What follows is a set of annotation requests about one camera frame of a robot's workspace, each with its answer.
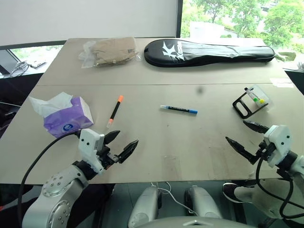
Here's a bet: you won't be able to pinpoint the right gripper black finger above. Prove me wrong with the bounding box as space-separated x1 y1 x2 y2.
225 136 259 165
242 120 270 135

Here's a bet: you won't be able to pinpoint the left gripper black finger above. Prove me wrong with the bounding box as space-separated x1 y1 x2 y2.
104 130 121 145
117 139 140 164

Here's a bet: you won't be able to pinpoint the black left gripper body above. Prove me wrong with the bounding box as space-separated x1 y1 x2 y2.
96 144 120 171

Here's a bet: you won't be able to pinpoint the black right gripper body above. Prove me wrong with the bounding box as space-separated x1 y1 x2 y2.
256 141 276 162

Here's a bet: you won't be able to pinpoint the orange-capped black marker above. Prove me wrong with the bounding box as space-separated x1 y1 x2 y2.
106 95 124 129

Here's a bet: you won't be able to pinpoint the clear plastic container with balls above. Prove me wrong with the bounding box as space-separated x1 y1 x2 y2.
244 84 272 108

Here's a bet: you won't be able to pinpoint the blue-capped white pen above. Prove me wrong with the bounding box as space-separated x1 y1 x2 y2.
160 104 199 115

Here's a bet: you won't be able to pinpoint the black and white shoe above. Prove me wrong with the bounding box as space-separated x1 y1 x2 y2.
222 182 246 203

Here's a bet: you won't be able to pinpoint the beige trouser leg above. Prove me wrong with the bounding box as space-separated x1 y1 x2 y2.
234 177 304 220

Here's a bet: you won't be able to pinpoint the purple tissue pack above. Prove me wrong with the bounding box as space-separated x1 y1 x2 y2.
28 92 95 139

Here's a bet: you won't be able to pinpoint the silver left robot leg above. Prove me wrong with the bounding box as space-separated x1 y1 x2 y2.
127 186 162 228

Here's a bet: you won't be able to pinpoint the silver robot leg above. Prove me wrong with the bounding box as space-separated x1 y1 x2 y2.
127 186 162 228
184 185 223 219

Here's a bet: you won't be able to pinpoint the silver right robot leg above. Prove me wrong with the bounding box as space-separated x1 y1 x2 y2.
184 185 223 219

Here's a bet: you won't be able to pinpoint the pale green cloth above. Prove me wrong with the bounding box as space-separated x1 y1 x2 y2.
275 50 297 63

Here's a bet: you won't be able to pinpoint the beige cloth in plastic bag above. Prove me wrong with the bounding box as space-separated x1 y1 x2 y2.
78 37 141 70

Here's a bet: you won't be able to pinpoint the silver robot torso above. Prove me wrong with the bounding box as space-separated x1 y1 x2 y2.
139 217 258 228

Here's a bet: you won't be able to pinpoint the beige folded garment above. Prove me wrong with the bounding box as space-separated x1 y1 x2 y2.
91 37 138 68

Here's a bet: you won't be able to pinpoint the black racket bag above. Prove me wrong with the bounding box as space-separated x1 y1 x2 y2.
143 38 276 68

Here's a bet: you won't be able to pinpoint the white flat device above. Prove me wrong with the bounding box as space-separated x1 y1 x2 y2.
26 60 46 70

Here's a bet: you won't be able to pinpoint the black side desk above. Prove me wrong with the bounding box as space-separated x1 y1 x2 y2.
0 71 46 141

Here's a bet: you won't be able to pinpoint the white roller blind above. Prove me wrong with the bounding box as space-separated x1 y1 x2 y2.
0 0 179 47

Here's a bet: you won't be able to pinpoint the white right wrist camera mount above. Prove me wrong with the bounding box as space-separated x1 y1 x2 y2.
263 124 293 168

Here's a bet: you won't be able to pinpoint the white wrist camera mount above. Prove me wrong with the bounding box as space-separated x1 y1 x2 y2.
78 128 105 176
263 124 293 168

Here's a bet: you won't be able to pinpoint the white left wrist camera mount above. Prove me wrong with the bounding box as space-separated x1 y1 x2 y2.
78 128 105 176

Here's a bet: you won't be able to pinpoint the black plastic frame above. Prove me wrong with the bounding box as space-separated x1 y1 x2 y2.
232 92 269 120

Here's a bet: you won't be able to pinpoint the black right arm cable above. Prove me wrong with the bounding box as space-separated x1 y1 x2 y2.
255 155 304 219

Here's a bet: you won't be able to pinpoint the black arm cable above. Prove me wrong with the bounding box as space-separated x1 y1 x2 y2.
17 133 83 228
255 155 304 219

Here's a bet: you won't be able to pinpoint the thin white cable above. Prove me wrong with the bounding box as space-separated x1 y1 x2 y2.
150 181 198 216

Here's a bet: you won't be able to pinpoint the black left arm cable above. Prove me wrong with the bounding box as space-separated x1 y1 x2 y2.
17 133 83 228

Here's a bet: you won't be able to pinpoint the coiled white cables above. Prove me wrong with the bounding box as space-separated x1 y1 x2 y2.
9 60 30 78

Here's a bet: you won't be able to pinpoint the black window post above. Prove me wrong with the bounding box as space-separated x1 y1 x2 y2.
175 0 184 38

